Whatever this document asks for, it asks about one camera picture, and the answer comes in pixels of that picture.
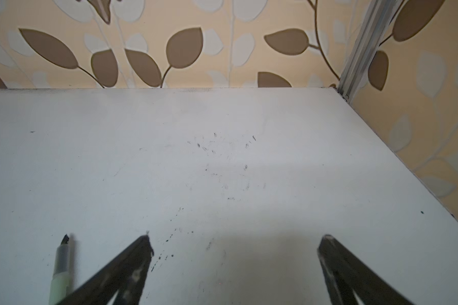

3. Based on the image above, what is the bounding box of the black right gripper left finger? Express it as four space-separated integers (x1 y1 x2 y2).
60 235 154 305

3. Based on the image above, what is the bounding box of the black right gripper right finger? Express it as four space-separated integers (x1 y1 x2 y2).
318 235 412 305

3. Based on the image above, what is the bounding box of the green pen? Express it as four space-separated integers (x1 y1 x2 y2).
48 235 71 305

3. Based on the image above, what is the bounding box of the aluminium frame post right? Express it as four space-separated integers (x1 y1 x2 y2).
337 0 401 104

